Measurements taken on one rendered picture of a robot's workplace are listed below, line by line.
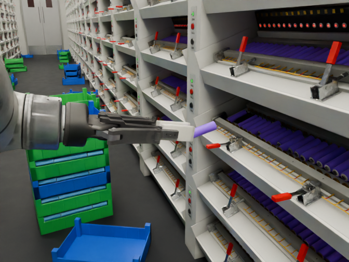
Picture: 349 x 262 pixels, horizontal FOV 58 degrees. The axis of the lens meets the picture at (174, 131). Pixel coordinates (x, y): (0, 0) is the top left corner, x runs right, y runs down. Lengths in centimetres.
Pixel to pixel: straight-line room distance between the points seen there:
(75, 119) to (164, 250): 83
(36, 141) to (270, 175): 47
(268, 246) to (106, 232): 71
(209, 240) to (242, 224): 27
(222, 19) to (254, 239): 60
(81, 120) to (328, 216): 44
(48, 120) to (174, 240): 89
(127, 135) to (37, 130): 14
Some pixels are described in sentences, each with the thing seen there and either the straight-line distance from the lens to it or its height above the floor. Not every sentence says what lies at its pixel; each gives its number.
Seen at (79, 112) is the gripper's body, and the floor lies 66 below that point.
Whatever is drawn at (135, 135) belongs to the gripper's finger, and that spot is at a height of 62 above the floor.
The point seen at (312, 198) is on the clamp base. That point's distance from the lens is 64.
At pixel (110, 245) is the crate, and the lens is 129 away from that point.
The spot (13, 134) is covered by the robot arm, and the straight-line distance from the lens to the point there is 52.
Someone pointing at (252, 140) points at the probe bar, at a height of 53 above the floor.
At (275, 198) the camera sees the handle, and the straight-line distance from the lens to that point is 59.
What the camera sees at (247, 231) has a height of 30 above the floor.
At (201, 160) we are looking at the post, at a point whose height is 38.
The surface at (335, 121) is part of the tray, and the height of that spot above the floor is 66.
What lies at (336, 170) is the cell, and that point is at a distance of 67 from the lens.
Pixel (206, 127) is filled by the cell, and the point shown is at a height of 61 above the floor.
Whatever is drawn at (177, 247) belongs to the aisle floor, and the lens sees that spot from 127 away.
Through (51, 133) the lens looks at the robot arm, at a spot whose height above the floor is 64.
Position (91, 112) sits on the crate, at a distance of 145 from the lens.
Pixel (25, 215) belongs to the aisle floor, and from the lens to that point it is 158.
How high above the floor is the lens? 80
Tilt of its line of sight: 19 degrees down
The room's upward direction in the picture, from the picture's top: straight up
